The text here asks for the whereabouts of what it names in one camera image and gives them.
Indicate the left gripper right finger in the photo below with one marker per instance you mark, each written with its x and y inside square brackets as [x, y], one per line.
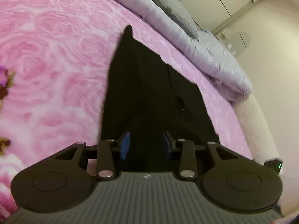
[181, 145]

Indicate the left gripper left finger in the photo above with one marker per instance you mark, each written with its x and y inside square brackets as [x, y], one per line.
[117, 147]

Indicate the black garment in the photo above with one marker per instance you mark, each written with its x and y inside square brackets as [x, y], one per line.
[147, 97]

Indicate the white quilted headboard cushion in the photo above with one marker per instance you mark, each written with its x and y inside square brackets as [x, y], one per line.
[256, 130]

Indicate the pink rose bed blanket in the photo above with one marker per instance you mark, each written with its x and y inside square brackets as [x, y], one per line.
[55, 55]

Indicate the grey pillow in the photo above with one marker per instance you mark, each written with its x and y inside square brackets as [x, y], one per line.
[179, 14]

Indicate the lilac folded quilt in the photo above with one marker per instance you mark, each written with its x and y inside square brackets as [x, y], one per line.
[205, 51]

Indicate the oval wall mirror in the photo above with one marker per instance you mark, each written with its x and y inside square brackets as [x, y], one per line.
[236, 43]

